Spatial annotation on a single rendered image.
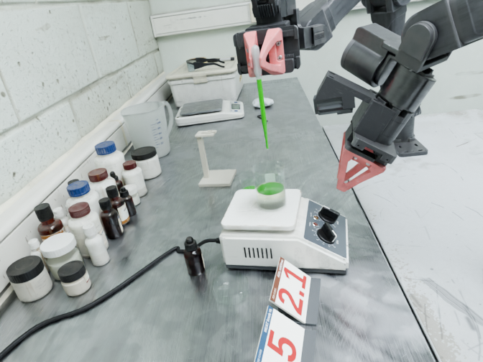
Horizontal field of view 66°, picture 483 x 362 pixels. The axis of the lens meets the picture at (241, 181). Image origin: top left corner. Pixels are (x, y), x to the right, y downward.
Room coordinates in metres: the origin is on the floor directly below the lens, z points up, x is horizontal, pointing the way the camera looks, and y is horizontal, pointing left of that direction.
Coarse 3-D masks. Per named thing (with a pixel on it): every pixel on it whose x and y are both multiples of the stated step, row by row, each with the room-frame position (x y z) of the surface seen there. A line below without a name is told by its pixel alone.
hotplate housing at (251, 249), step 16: (304, 208) 0.55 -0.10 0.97; (304, 224) 0.50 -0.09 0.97; (224, 240) 0.49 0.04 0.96; (240, 240) 0.49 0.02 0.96; (256, 240) 0.48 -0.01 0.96; (272, 240) 0.47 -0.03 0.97; (288, 240) 0.47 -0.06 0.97; (304, 240) 0.46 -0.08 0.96; (224, 256) 0.50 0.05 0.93; (240, 256) 0.49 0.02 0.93; (256, 256) 0.48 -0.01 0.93; (272, 256) 0.47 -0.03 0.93; (288, 256) 0.46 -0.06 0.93; (304, 256) 0.46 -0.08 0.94; (320, 256) 0.45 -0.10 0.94; (336, 256) 0.45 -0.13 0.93; (320, 272) 0.45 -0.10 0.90; (336, 272) 0.45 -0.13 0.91
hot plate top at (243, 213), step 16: (240, 192) 0.60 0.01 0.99; (288, 192) 0.57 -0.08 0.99; (240, 208) 0.54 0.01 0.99; (256, 208) 0.53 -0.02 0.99; (288, 208) 0.52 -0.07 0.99; (224, 224) 0.50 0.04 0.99; (240, 224) 0.49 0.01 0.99; (256, 224) 0.49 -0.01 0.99; (272, 224) 0.48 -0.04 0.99; (288, 224) 0.47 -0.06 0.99
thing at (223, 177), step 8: (200, 136) 0.84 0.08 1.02; (200, 144) 0.85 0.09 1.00; (200, 152) 0.86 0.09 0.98; (208, 176) 0.85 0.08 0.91; (216, 176) 0.86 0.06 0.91; (224, 176) 0.85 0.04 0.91; (232, 176) 0.84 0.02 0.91; (200, 184) 0.82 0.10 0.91; (208, 184) 0.82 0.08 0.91; (216, 184) 0.81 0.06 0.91; (224, 184) 0.81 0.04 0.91
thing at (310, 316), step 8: (312, 280) 0.44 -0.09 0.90; (320, 280) 0.44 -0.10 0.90; (272, 288) 0.39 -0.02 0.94; (312, 288) 0.42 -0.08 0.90; (312, 296) 0.41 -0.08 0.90; (304, 304) 0.39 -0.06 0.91; (312, 304) 0.39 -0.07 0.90; (280, 312) 0.38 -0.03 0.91; (288, 312) 0.37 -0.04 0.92; (304, 312) 0.38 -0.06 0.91; (312, 312) 0.38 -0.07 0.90; (296, 320) 0.37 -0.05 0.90; (304, 320) 0.36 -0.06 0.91; (312, 320) 0.36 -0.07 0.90
